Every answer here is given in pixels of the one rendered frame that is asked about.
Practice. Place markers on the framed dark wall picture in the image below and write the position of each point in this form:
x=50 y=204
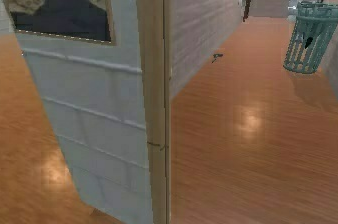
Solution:
x=62 y=20

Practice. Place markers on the dark brown room door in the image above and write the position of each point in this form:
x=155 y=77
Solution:
x=246 y=9

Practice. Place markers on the teal slatted waste bin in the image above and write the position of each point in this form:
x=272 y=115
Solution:
x=305 y=40

